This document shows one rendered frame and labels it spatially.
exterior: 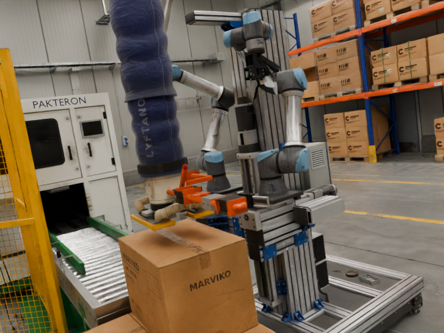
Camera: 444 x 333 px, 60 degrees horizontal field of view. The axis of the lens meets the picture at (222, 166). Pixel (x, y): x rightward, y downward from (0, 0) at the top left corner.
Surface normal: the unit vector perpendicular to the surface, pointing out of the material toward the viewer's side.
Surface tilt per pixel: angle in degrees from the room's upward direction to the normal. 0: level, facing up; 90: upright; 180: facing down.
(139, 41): 71
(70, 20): 90
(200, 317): 90
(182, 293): 90
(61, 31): 90
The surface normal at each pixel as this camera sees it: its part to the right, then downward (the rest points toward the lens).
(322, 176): 0.58, 0.01
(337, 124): -0.79, 0.22
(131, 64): -0.33, -0.11
